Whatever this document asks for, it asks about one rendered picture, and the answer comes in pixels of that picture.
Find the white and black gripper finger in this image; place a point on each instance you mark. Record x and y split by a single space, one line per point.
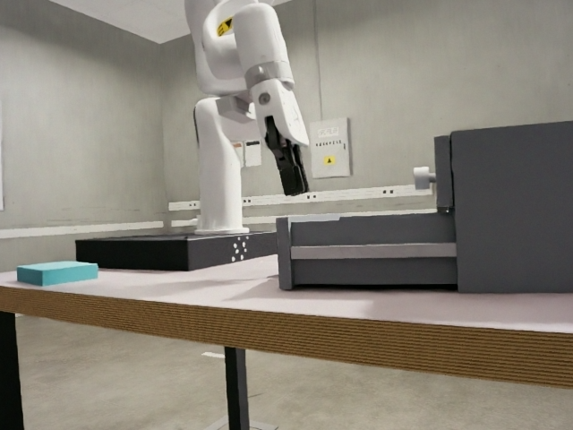
299 162
290 175

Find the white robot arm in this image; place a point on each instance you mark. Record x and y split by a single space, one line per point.
250 40

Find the teal rectangular block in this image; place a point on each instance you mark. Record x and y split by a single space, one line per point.
47 274

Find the grey cabinet with drawer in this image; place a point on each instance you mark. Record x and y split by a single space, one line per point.
510 230

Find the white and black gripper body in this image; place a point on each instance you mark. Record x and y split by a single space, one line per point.
275 98

